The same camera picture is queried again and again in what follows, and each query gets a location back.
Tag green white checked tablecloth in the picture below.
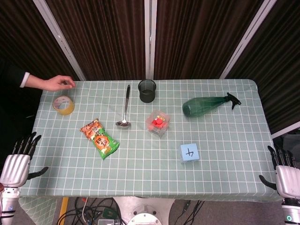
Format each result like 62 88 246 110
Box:
18 79 283 225

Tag white partition post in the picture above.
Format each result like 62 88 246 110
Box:
32 0 86 81
144 0 157 80
219 0 274 79

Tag light blue numbered cube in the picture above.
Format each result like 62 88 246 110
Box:
180 143 200 164

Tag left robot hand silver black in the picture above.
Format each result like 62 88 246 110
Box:
0 131 49 188

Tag metal ladle black handle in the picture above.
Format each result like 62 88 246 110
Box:
115 84 131 129

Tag yellow packing tape roll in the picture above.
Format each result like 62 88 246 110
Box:
52 95 75 116

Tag yellow floor tape strip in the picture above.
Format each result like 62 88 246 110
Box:
58 196 69 222

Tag person's bare hand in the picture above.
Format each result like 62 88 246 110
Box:
41 75 76 92

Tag white cable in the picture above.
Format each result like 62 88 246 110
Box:
81 197 89 223

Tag black cable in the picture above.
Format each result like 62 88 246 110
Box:
57 198 104 225
181 200 205 225

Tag green orange snack bag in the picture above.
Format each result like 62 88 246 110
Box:
79 118 120 161

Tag green plastic spray bottle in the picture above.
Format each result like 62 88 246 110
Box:
182 92 242 117

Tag person's forearm dark sleeve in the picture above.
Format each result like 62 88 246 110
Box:
0 67 31 89

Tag clear plastic box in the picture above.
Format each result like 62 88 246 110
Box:
145 109 171 138

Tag black mesh pen cup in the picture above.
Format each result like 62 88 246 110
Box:
137 79 157 103

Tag green circuit board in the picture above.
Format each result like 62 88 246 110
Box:
102 209 116 219

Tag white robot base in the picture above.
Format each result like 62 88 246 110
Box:
112 196 175 225

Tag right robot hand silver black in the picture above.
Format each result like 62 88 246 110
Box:
258 145 300 200

